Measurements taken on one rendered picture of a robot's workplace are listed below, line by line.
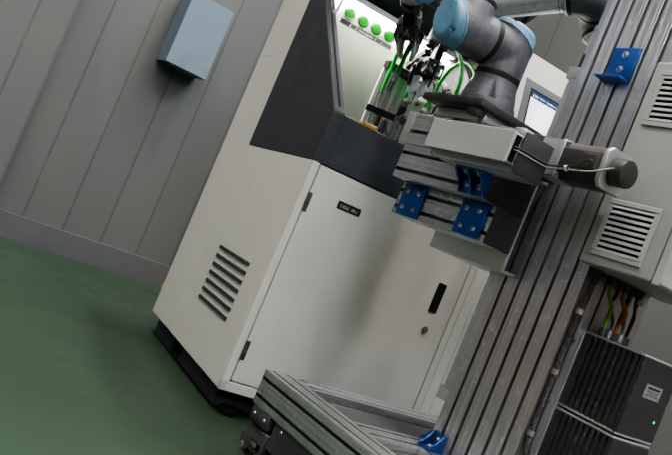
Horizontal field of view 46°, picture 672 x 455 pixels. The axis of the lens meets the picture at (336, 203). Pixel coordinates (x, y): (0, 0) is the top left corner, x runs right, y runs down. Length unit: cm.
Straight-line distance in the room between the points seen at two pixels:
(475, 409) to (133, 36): 277
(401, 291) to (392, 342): 17
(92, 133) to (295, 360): 201
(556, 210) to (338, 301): 81
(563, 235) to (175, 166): 271
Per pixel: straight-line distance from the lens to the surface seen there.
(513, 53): 202
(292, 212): 233
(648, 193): 176
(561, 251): 189
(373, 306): 251
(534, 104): 315
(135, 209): 421
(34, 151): 404
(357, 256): 244
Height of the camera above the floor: 61
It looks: 2 degrees up
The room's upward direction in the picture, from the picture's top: 23 degrees clockwise
